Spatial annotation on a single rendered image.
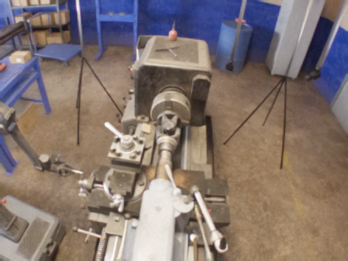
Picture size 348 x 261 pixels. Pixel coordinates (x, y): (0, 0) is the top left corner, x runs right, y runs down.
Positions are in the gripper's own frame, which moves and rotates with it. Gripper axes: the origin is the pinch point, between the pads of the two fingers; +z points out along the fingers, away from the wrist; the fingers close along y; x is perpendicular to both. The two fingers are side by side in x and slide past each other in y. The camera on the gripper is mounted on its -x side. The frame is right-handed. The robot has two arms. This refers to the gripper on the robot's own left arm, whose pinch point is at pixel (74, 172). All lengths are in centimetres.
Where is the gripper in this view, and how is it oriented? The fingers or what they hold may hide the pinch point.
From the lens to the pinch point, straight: 144.7
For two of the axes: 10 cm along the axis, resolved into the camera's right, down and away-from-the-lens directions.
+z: 9.9, 1.1, -0.2
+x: -1.0, 9.5, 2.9
